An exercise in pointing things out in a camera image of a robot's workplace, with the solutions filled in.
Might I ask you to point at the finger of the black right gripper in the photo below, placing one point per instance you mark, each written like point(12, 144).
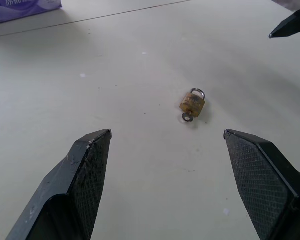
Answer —
point(293, 23)

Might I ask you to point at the purple tissue pack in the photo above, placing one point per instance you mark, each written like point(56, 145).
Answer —
point(20, 8)

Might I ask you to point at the brass padlock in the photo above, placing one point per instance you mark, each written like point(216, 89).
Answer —
point(193, 102)

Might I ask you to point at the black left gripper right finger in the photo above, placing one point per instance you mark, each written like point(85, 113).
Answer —
point(262, 185)

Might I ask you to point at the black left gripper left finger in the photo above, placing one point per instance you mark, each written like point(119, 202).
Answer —
point(72, 190)

